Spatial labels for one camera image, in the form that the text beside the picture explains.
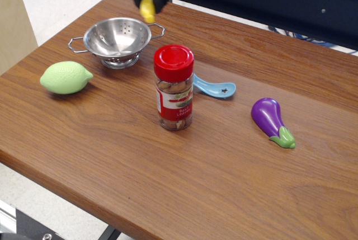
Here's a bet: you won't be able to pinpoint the yellow toy banana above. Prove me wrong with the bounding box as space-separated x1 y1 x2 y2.
139 0 158 23

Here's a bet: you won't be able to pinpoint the small steel colander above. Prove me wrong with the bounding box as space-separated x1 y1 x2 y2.
68 17 166 69

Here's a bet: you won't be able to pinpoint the red-lidded bay leaves jar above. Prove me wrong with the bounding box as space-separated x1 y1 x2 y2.
153 44 194 131

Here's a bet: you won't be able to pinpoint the green toy lime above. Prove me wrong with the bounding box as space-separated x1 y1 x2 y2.
40 61 93 95

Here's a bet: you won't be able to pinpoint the light blue toy spoon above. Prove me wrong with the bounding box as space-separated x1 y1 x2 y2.
193 74 236 98

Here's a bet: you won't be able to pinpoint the light wooden panel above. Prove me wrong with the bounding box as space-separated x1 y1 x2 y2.
1 0 38 74

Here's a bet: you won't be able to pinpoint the purple toy eggplant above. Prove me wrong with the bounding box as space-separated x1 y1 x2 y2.
251 97 296 149

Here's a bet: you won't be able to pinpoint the dark blue metal frame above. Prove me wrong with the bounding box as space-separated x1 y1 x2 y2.
181 0 357 50

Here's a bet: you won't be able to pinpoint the blue and black cables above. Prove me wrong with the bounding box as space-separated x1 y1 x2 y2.
268 25 358 55

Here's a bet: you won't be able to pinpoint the aluminium rail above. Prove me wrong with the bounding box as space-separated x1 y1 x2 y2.
0 200 17 233

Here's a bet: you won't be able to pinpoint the black table leg bracket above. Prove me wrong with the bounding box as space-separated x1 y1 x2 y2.
0 208 121 240

